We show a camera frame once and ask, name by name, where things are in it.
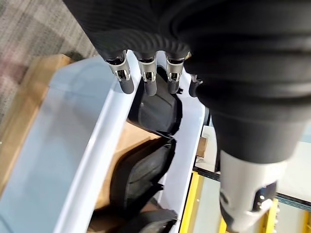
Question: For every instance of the yellow metal shelf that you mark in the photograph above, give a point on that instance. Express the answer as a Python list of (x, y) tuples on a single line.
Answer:
[(201, 194)]

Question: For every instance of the brown wooden pallet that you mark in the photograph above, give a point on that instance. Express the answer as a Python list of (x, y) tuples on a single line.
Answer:
[(22, 114)]

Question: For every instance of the black sole-shaped part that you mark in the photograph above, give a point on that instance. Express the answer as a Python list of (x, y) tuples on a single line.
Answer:
[(145, 222), (158, 109), (143, 177)]

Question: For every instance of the translucent white plastic box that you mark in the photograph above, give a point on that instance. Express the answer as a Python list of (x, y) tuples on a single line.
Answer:
[(60, 150)]

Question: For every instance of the brown cardboard sheet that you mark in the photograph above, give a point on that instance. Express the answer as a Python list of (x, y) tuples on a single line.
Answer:
[(126, 145)]

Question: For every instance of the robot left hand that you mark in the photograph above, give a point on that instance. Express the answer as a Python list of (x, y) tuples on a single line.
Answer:
[(218, 60)]

